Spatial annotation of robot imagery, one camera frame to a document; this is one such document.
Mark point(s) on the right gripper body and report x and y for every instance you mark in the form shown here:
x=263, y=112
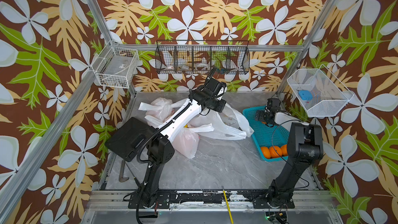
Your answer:
x=262, y=116

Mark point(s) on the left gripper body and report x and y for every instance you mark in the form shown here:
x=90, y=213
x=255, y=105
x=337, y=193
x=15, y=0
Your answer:
x=216, y=105

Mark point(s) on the teal plastic basket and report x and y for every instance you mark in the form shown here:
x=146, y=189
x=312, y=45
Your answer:
x=265, y=136

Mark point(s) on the printed white plastic bag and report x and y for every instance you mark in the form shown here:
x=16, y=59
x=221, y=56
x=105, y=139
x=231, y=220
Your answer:
x=161, y=108

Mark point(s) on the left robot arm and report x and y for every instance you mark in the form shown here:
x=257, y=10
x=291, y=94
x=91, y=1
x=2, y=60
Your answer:
x=156, y=150

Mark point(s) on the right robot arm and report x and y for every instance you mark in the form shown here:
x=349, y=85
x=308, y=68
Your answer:
x=304, y=148

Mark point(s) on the blue object in basket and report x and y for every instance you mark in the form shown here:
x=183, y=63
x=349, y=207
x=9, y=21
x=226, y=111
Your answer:
x=305, y=95

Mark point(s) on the black box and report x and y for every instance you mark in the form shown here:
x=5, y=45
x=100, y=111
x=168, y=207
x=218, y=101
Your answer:
x=126, y=141

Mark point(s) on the yellow stick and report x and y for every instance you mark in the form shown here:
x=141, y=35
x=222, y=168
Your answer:
x=228, y=206

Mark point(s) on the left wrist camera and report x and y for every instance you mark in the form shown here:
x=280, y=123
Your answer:
x=222, y=91

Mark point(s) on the white wire basket right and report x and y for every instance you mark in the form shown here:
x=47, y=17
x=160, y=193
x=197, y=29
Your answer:
x=330, y=95

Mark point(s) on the white wire basket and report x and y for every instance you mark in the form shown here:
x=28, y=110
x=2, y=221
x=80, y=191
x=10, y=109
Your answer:
x=115, y=65
x=330, y=95

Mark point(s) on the black wire basket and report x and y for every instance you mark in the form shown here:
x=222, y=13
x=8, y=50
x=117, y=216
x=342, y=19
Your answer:
x=201, y=56

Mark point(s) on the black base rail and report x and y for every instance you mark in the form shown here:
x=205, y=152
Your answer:
x=163, y=199

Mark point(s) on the white wire basket left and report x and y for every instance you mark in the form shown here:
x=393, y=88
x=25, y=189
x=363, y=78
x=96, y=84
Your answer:
x=115, y=65

